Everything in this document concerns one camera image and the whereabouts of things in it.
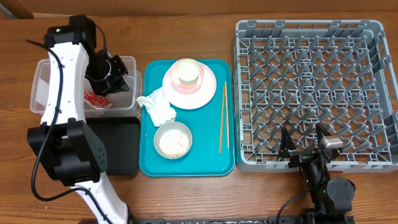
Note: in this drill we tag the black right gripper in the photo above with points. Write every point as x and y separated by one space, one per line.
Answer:
286 145

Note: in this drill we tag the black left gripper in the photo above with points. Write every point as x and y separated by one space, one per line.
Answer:
105 89

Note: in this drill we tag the red snack wrapper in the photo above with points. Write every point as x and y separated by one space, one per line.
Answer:
96 101

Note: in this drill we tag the white napkin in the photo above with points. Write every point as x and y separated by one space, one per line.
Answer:
158 107

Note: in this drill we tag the grey bowl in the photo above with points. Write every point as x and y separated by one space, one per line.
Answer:
168 126

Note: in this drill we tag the white rice pile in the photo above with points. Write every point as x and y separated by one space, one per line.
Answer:
174 143

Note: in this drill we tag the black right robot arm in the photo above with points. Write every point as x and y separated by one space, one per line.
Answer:
331 197

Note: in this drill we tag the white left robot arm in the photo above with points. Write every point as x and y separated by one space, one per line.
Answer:
70 156

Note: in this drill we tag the grey dishwasher rack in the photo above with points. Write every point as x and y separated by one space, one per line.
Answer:
296 73

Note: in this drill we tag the clear plastic bin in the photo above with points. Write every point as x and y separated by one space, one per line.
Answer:
124 99

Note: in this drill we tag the black tray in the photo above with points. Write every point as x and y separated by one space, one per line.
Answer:
121 136

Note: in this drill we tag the pale green cup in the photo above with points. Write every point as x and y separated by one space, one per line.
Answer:
188 72

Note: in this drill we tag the teal plastic tray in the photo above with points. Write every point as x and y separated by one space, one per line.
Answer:
203 158

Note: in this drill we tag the pink plate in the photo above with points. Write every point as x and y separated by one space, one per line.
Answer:
190 101

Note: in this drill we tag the left wooden chopstick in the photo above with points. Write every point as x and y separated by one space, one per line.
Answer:
221 123

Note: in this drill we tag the wooden chopstick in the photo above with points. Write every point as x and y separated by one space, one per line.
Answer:
221 123
227 115

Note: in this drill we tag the right wooden chopstick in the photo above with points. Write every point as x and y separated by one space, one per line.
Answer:
227 115

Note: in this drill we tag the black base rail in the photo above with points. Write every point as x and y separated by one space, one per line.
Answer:
269 220

